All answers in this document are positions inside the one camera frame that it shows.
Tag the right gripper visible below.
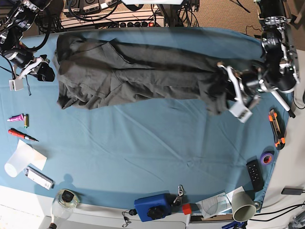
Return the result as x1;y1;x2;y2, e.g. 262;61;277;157
2;49;55;82

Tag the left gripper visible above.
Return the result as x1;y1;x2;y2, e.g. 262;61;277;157
208;70;261;95

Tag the dark grey T-shirt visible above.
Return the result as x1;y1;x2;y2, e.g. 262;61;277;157
54;35;228;115

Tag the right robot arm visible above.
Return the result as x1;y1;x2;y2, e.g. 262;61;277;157
0;0;55;82

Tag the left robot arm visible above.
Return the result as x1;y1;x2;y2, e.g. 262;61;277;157
208;0;299;100

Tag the green yellow battery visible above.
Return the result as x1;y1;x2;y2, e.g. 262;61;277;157
24;114;29;128

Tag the pink glue tube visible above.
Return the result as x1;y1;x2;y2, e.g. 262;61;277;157
7;114;24;122

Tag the white marker pen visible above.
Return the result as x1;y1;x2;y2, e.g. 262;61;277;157
271;90;295;118

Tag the red screwdriver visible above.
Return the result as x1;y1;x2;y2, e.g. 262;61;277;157
8;128;38;142

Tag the orange black utility knife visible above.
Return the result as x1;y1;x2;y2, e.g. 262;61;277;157
268;109;285;151

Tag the purple tape roll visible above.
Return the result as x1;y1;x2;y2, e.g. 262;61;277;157
260;151;274;166

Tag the black power strip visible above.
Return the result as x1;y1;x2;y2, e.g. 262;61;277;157
105;21;158;29

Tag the black remote control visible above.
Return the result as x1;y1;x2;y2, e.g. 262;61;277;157
246;159;264;192

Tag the blue table cloth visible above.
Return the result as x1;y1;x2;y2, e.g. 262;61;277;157
0;26;297;213

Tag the white black device box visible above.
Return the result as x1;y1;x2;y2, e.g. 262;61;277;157
25;167;54;190

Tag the printed paper with drawing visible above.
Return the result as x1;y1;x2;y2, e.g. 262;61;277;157
196;186;244;219

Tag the silver carabiner clip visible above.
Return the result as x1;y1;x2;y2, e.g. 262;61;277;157
173;185;184;207

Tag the black power adapter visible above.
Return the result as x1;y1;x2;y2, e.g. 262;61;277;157
281;186;305;196

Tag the grey green cup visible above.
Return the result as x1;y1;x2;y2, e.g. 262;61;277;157
232;192;257;222

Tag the red cube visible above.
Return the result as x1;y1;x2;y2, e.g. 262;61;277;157
182;203;192;215

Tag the clear glass jar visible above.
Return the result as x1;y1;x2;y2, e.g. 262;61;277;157
48;189;79;229

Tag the blue box with knob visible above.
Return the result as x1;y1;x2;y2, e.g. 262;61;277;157
134;194;172;222

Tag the black cable bundle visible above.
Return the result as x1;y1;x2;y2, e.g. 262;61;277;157
61;0;201;29

